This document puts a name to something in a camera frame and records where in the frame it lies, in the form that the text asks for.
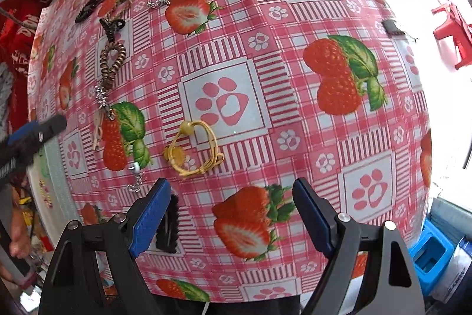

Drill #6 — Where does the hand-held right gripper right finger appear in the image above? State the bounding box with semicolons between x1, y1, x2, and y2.
292;178;426;315

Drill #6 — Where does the small silver charm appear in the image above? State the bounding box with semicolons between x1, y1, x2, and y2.
127;164;144;194

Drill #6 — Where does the person's left hand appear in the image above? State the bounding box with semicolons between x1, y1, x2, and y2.
0;190;34;282

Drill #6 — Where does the brown spiral hair tie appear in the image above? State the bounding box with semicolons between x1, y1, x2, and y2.
99;41;127;90

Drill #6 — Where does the white tray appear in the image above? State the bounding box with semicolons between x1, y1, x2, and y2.
31;143;80;223

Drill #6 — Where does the white box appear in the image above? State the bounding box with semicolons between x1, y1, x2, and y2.
431;237;472;304

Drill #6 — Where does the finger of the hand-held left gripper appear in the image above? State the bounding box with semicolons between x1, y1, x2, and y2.
7;115;68;153

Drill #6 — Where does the blue plastic stool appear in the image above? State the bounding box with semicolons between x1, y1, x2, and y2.
409;217;456;295

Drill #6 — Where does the black hair claw clip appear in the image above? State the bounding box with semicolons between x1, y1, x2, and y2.
99;17;126;43

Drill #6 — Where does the pink yellow bead bracelet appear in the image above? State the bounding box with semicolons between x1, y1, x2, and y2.
39;178;56;208

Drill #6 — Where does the red printed bag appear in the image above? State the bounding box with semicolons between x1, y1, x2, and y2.
0;0;56;131

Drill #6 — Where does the yellow cord bracelet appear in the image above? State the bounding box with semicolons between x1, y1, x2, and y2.
163;119;225;177

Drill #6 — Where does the red plastic stool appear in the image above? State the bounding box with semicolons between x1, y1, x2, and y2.
431;1;472;70

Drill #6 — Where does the brown beaded bracelet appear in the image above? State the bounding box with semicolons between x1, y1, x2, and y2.
118;0;139;18

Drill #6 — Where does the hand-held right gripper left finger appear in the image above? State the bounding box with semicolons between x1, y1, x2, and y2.
39;178;172;315

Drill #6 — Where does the strawberry print tablecloth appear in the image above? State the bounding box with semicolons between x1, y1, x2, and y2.
27;0;432;303

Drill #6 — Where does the grey knitted cloth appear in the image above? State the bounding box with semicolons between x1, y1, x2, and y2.
0;62;15;131

